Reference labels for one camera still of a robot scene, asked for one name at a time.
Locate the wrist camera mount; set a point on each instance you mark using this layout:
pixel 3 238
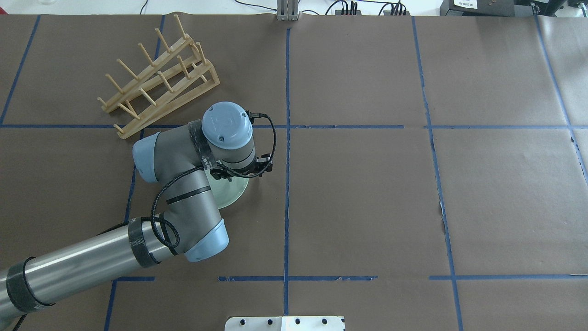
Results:
pixel 255 167

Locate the white pedestal column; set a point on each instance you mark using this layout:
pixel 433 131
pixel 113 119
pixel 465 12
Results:
pixel 286 323

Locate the orange black power strip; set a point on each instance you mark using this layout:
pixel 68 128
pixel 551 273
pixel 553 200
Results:
pixel 368 7

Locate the black computer box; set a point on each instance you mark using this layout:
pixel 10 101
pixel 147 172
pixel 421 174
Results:
pixel 484 8

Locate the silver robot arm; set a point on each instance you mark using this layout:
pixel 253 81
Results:
pixel 184 217

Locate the wooden plate rack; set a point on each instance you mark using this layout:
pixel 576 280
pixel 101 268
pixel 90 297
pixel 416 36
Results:
pixel 180 74

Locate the aluminium frame post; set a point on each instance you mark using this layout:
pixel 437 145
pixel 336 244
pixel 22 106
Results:
pixel 288 10

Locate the light green plate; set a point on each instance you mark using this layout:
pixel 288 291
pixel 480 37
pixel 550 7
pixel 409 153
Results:
pixel 226 192

